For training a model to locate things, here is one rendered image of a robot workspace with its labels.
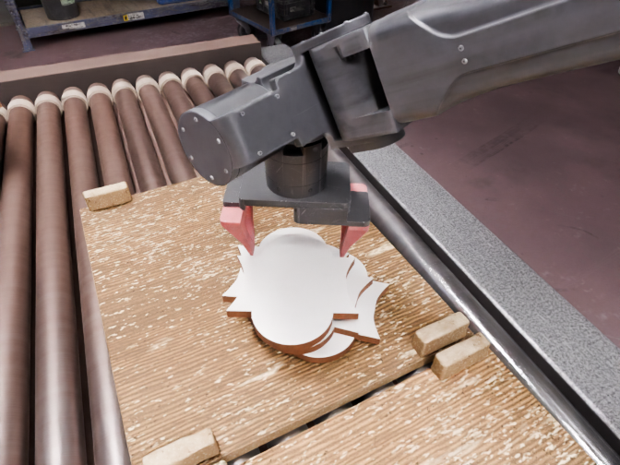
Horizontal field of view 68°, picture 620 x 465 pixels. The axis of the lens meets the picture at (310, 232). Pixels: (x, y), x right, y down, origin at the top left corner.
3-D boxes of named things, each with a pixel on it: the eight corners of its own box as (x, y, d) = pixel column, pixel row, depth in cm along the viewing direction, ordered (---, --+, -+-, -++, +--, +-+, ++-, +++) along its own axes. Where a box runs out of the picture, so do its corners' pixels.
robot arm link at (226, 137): (416, 128, 33) (378, 7, 30) (316, 204, 27) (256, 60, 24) (308, 149, 42) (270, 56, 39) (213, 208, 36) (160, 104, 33)
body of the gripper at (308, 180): (349, 219, 42) (356, 150, 37) (239, 214, 42) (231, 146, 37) (348, 177, 47) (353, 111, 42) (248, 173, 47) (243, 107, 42)
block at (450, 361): (474, 344, 47) (481, 328, 45) (487, 358, 46) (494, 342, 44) (428, 368, 45) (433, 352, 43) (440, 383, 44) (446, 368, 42)
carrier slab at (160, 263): (304, 156, 76) (304, 148, 75) (471, 342, 49) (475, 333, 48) (82, 217, 65) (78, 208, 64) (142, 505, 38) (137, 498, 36)
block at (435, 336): (455, 324, 49) (460, 308, 47) (466, 337, 48) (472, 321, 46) (410, 345, 47) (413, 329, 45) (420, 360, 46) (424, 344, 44)
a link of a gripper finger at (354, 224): (363, 279, 47) (372, 210, 41) (293, 276, 47) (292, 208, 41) (360, 234, 52) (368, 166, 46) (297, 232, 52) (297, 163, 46)
